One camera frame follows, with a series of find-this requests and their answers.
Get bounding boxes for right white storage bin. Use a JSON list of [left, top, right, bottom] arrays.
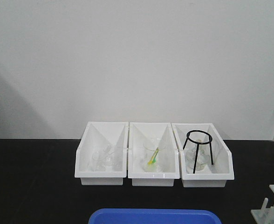
[[171, 123, 234, 188]]

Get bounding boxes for yellow green plastic droppers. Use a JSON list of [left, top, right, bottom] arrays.
[[147, 147, 160, 165]]

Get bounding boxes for glassware in left bin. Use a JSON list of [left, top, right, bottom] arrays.
[[90, 145, 115, 172]]

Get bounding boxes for glass flask in bin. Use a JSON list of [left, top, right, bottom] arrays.
[[185, 145, 210, 172]]

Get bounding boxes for white storage bin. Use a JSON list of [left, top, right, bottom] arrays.
[[75, 122, 129, 185], [171, 123, 234, 188], [128, 122, 180, 187]]

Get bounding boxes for middle white storage bin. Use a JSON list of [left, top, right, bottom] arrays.
[[128, 122, 180, 187]]

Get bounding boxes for blue plastic tray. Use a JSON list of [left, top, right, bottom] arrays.
[[88, 208, 221, 224]]

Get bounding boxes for beaker in middle bin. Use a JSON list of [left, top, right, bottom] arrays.
[[142, 138, 164, 173]]

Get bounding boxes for black wire tripod stand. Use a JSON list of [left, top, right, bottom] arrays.
[[183, 130, 214, 174]]

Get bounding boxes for left white storage bin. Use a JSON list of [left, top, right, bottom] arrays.
[[75, 122, 129, 185]]

